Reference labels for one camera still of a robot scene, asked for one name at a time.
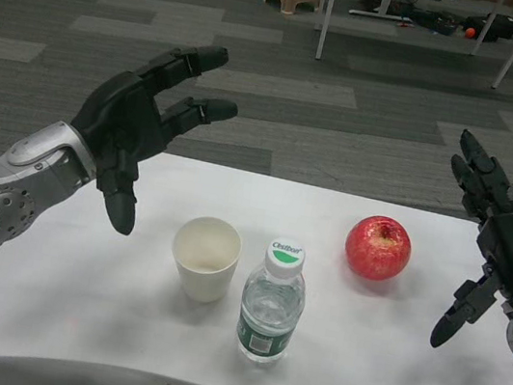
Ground white background table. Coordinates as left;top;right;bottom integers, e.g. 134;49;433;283
309;0;513;94

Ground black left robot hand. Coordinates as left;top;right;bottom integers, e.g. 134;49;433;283
54;25;249;250

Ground white paper cup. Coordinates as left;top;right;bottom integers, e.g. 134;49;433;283
164;211;247;308

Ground red apple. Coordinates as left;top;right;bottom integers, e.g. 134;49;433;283
340;210;417;287

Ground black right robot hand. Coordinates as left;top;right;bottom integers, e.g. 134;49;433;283
420;126;513;361

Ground black bag on floor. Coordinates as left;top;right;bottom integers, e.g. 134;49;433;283
461;8;513;47

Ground clear plastic water bottle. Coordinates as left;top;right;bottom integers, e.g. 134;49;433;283
231;231;315;370

